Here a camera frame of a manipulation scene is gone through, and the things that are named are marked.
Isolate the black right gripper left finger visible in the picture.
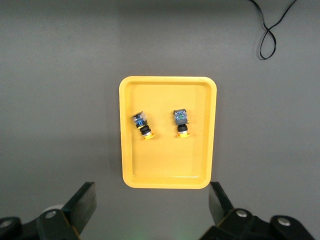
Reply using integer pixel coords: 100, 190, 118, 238
36, 181, 98, 240

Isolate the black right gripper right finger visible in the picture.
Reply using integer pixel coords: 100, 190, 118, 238
199, 181, 274, 240

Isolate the yellow mushroom push button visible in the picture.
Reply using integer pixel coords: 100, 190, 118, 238
172, 108, 191, 139
131, 110, 156, 141

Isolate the yellow plastic tray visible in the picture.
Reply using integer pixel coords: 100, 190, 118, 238
118, 75, 218, 190

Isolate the dark grey table mat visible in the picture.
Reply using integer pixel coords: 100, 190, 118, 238
0, 0, 320, 240

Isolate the thin black loose cable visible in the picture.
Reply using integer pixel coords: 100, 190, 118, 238
248, 0, 300, 61

